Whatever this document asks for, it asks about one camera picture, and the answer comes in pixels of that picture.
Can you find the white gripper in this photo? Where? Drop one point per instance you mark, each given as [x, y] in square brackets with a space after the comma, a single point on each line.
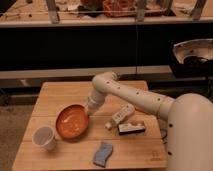
[89, 110]

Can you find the orange ceramic bowl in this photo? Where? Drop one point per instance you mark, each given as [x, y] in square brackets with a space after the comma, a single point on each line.
[72, 122]

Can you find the clear plastic bottle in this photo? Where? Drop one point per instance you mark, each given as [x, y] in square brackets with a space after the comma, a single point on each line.
[120, 116]

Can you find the black rectangular box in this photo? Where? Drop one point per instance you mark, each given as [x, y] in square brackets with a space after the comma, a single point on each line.
[131, 127]

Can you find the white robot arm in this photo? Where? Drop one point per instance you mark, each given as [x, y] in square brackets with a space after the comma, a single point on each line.
[189, 120]

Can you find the wooden folding table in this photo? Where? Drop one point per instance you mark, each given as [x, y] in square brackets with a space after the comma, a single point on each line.
[135, 151]

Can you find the orange carrot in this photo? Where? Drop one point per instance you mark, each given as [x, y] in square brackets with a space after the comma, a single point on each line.
[141, 110]

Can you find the blue sponge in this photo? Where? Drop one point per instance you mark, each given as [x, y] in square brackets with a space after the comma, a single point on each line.
[102, 154]

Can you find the orange crate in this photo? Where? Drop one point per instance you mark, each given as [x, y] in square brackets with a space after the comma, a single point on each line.
[119, 8]

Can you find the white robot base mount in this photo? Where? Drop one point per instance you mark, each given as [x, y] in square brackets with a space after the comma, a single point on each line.
[196, 47]

